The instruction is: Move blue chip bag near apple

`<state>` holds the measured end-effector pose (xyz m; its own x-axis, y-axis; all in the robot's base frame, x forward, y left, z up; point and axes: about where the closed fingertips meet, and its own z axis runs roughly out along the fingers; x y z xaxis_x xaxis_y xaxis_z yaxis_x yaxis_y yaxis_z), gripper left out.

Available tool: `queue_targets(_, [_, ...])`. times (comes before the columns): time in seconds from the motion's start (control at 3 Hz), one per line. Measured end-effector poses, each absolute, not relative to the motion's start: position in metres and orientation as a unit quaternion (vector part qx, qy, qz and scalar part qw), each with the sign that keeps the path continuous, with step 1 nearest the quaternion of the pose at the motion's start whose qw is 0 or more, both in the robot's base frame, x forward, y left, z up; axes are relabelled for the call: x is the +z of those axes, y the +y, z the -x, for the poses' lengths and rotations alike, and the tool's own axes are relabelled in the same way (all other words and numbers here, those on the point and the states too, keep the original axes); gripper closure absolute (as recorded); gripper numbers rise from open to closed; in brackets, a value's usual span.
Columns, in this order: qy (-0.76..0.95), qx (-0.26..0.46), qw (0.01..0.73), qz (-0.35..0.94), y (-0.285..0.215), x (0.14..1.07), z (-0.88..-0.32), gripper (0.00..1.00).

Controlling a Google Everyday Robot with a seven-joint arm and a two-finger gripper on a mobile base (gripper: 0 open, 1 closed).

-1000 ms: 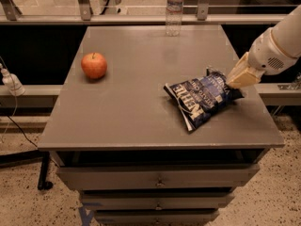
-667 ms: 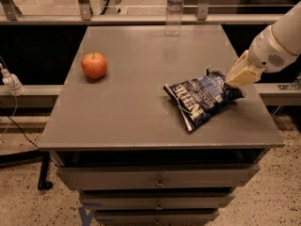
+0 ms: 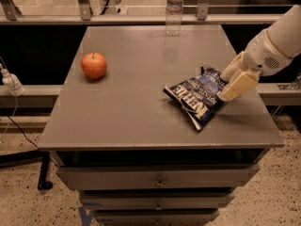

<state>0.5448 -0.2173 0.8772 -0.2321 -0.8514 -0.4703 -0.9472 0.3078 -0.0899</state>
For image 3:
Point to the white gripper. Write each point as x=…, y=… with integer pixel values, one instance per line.
x=262, y=56

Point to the blue Kettle chip bag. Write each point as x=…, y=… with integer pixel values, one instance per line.
x=197, y=96

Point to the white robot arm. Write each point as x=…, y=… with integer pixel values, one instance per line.
x=285, y=33

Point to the red apple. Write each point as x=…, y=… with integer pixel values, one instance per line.
x=94, y=65

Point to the clear plastic water bottle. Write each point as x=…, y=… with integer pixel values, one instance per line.
x=174, y=12

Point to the top grey drawer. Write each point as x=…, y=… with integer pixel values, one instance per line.
x=157, y=177

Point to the grey drawer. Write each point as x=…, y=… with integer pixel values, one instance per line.
x=156, y=217
x=157, y=177
x=157, y=201

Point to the grey drawer cabinet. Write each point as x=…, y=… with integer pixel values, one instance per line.
x=126, y=120

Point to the middle grey drawer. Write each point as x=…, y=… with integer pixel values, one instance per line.
x=157, y=201

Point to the bottom grey drawer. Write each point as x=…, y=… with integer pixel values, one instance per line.
x=156, y=217

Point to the blue floor tape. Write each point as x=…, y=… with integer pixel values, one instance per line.
x=86, y=212

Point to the black metal stand leg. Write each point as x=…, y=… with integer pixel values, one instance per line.
x=17, y=159

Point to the metal window railing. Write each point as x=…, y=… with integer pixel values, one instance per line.
x=141, y=11

